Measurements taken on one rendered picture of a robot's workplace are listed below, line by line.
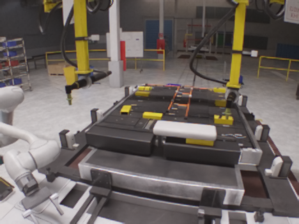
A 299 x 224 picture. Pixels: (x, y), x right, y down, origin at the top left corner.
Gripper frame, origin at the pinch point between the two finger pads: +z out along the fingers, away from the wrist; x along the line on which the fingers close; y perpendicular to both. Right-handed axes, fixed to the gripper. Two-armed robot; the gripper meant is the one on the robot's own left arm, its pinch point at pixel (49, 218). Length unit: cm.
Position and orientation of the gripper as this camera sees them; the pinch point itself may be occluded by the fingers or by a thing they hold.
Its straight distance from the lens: 99.0
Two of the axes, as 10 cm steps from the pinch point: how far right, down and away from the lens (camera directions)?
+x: -5.8, 3.0, -7.5
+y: -4.7, 6.4, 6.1
